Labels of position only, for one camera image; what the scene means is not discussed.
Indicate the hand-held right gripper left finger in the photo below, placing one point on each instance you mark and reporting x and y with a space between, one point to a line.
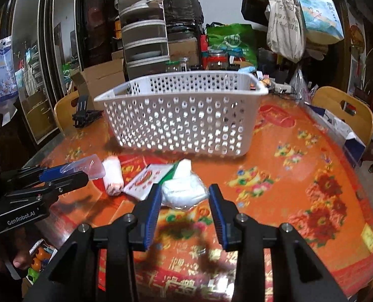
152 214

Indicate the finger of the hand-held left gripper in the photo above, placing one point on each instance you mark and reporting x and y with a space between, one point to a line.
52 172
70 181

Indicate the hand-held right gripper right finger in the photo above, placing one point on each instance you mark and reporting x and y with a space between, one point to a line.
217 214

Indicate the clear plastic packet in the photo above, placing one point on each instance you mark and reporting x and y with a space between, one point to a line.
87 165

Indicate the red and white packet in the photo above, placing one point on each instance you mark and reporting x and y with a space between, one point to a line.
145 181

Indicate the white plastic bag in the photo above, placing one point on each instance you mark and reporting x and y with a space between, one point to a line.
183 192

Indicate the white and orange cloth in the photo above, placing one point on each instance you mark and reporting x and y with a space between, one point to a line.
113 177

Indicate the white tissue pack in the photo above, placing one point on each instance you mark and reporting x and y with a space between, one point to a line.
181 168

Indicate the white perforated plastic basket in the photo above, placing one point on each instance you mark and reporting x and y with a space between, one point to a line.
186 113

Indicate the person's left hand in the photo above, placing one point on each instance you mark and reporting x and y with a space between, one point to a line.
3 251

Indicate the floral orange tablecloth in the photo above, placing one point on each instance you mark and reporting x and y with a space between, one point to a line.
268 179

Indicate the wooden chair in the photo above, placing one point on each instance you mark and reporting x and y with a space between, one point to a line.
347 111
65 110

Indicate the black folded stand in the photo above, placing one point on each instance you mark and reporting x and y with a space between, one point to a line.
84 111

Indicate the open cardboard box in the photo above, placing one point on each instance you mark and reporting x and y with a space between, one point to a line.
99 77

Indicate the blue and white hanging bag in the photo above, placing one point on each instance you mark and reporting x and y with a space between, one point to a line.
3 75

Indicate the white and blue box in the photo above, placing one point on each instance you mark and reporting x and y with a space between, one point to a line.
340 129

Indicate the glass jar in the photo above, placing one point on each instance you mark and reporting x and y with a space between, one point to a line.
216 59

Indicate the brown cardboard box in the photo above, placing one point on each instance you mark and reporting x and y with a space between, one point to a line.
183 50

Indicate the stacked clear drawer organizer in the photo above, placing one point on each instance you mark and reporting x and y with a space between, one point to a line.
144 31

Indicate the green printed bag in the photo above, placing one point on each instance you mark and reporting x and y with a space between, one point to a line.
232 42

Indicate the beige canvas tote bag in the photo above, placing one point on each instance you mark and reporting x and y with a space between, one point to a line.
284 28

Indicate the black plastic bag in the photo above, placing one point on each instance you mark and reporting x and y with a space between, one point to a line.
182 8

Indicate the blue and white printed bag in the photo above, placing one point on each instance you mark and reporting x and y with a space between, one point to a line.
320 17

